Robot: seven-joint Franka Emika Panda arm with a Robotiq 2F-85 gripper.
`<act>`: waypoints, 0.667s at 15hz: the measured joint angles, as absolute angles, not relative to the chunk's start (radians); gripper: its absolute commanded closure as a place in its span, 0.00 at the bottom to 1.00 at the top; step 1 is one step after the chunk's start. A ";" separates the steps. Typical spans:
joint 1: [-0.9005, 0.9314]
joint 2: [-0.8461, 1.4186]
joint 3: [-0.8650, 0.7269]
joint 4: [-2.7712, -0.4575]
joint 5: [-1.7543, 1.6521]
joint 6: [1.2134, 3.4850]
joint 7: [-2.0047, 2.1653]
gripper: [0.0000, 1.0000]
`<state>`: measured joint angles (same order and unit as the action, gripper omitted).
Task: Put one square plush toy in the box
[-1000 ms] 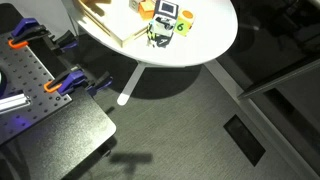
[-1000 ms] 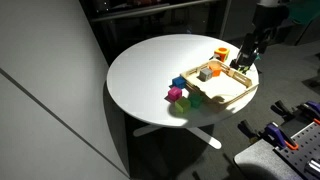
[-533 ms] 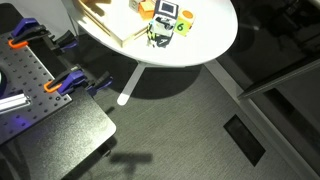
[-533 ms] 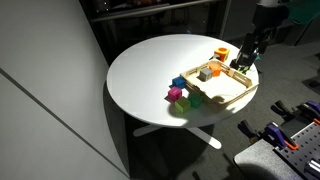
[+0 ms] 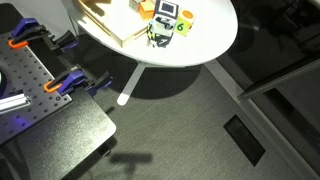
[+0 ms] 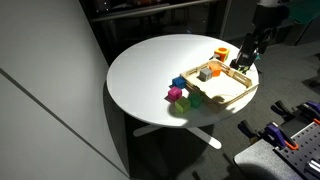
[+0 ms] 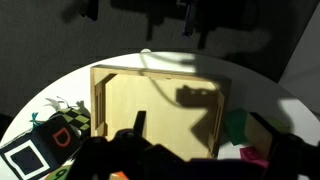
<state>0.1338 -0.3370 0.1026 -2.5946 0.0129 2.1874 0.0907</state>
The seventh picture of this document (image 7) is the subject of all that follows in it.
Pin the green and tan plush cube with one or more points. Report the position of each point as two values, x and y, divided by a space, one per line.
236 126

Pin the dark stand leg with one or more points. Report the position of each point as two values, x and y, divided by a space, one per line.
90 9

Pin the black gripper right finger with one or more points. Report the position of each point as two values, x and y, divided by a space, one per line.
283 146

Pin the black plush cube with letter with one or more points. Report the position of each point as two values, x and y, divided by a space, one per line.
50 143

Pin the pink plush cube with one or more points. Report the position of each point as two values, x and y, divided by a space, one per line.
251 155

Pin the open wooden box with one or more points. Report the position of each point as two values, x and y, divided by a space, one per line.
156 113

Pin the blue and black stand leg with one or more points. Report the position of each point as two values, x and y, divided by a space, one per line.
189 18

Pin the small white table edge knob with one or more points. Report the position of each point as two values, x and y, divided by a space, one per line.
145 50

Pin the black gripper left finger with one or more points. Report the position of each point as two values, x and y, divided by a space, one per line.
140 121

